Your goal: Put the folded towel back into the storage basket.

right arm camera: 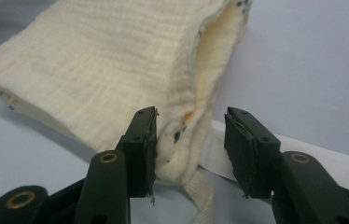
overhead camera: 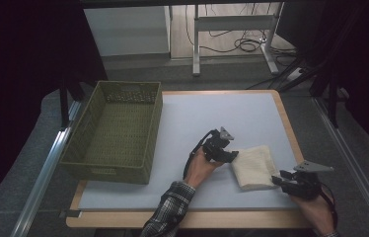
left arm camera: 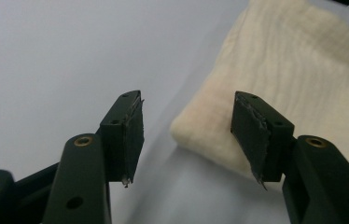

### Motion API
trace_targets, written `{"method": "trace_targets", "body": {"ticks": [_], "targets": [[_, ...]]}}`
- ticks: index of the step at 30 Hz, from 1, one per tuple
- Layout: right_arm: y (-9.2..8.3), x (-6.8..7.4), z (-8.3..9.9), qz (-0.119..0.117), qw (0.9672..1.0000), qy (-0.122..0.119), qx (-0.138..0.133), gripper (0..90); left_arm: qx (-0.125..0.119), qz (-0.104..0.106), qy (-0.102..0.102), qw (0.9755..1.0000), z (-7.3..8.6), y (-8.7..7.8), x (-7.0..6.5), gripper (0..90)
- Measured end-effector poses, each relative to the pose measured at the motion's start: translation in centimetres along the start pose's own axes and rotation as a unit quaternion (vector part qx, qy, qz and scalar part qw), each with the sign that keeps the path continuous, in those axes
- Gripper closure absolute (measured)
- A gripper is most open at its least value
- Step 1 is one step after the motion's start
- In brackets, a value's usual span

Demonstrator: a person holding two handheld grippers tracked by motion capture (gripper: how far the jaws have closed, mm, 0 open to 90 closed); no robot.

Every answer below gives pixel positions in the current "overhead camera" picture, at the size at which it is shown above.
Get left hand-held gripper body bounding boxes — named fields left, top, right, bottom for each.
left=201, top=126, right=236, bottom=163

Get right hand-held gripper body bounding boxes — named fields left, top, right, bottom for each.
left=281, top=160, right=335, bottom=200

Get cream paw print cloth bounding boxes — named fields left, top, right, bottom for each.
left=231, top=144, right=281, bottom=192

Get green plastic basket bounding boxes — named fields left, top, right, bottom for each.
left=58, top=80, right=164, bottom=186

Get person's left hand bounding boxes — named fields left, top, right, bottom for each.
left=184, top=146, right=225, bottom=191

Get person's right hand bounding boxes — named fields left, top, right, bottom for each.
left=289, top=193, right=337, bottom=236

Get white table mat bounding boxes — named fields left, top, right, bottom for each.
left=77, top=92, right=300, bottom=211

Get white power strip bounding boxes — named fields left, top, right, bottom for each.
left=285, top=66, right=305, bottom=83

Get black tripod stand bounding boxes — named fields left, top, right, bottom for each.
left=245, top=48, right=351, bottom=129

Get white cabinet panel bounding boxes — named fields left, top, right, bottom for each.
left=83, top=5, right=171, bottom=57

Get black metal stand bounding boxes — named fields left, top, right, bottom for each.
left=57, top=77, right=87, bottom=130

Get black tape piece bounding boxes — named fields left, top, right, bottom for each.
left=58, top=209, right=84, bottom=219

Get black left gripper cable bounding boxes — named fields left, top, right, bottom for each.
left=183, top=128, right=218, bottom=181

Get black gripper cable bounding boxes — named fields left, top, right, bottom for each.
left=320, top=183, right=339, bottom=231
left=183, top=128, right=218, bottom=181

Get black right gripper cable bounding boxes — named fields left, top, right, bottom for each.
left=320, top=183, right=339, bottom=231

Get aluminium rail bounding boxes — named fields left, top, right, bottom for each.
left=312, top=96, right=369, bottom=235
left=9, top=99, right=83, bottom=237

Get black floor cables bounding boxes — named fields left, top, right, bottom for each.
left=184, top=3, right=300, bottom=67

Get white metal desk frame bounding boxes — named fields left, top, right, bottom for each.
left=191, top=2, right=285, bottom=77

